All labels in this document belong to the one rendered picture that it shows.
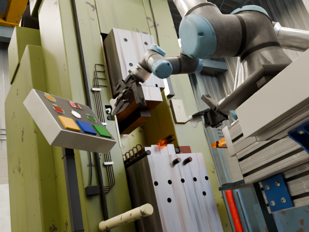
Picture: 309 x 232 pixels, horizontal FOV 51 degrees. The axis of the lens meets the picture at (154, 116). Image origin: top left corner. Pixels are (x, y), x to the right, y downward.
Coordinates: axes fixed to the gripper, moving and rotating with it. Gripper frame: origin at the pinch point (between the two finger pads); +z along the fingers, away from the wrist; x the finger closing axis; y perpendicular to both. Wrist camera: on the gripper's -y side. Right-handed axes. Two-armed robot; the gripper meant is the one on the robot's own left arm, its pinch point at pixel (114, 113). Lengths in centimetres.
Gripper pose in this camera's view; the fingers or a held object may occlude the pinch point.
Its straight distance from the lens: 147.3
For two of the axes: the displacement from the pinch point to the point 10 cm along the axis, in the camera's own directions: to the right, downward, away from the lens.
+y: -5.9, -6.1, 5.3
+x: -5.3, -1.9, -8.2
